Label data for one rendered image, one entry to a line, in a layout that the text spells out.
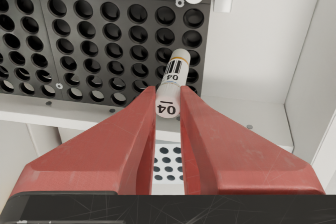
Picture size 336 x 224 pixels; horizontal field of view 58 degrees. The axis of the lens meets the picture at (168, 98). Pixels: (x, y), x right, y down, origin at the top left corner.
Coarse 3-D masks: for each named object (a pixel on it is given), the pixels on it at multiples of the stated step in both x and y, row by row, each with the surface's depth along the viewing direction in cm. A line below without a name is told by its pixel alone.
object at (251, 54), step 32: (256, 0) 24; (288, 0) 24; (224, 32) 26; (256, 32) 25; (288, 32) 25; (224, 64) 28; (256, 64) 27; (288, 64) 27; (0, 96) 29; (96, 96) 30; (224, 96) 30; (256, 96) 29; (160, 128) 26; (256, 128) 26; (288, 128) 26
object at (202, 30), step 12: (204, 0) 18; (180, 12) 19; (204, 12) 19; (180, 24) 19; (192, 24) 20; (204, 24) 19; (180, 36) 20; (204, 36) 20; (180, 48) 20; (192, 48) 20; (204, 48) 20; (192, 84) 22
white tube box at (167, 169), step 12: (156, 144) 41; (168, 144) 40; (156, 156) 42; (168, 156) 42; (180, 156) 42; (156, 168) 45; (168, 168) 45; (180, 168) 44; (156, 180) 46; (168, 180) 45; (180, 180) 45
